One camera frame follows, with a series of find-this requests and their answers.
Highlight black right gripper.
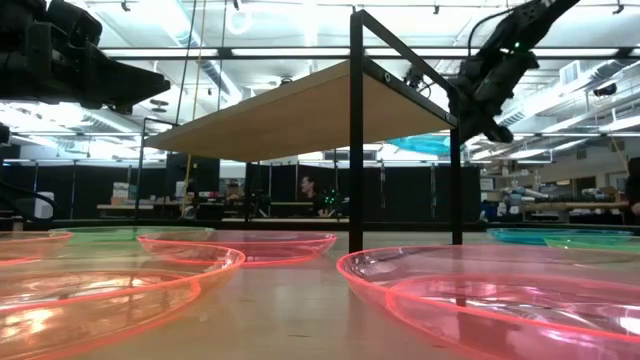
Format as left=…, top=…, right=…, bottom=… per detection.
left=449, top=47, right=541, bottom=144

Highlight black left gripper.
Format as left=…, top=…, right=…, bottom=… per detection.
left=0, top=0, right=172, bottom=110

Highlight transparent blue plastic plate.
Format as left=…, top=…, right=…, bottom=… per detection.
left=486, top=227, right=635, bottom=247
left=386, top=133, right=466, bottom=157

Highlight transparent green plastic plate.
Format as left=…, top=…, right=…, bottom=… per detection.
left=543, top=235, right=640, bottom=255
left=49, top=226, right=216, bottom=247

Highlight transparent pink plastic plate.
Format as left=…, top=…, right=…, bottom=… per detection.
left=336, top=244, right=640, bottom=360
left=136, top=229, right=338, bottom=267

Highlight transparent orange plastic plate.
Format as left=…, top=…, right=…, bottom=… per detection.
left=0, top=230, right=75, bottom=266
left=0, top=243, right=247, bottom=360

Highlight black partition panels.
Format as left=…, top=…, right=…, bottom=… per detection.
left=0, top=162, right=482, bottom=222

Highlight wooden workbench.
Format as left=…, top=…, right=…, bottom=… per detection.
left=519, top=199, right=632, bottom=214

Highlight wooden desk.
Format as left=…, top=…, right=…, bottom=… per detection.
left=96, top=201, right=184, bottom=221

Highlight white container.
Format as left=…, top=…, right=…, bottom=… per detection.
left=33, top=191, right=55, bottom=220

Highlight distant black robot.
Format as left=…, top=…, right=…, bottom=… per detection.
left=319, top=185, right=350, bottom=217

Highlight seated person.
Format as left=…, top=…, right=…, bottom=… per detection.
left=298, top=174, right=326, bottom=217

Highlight black hanging cable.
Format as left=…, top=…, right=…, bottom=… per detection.
left=176, top=0, right=199, bottom=112

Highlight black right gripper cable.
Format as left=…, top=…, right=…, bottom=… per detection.
left=467, top=8, right=514, bottom=57

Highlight black aluminium table frame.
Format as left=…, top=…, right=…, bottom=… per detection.
left=0, top=218, right=640, bottom=234

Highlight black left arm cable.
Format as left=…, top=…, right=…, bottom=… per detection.
left=0, top=177, right=58, bottom=222

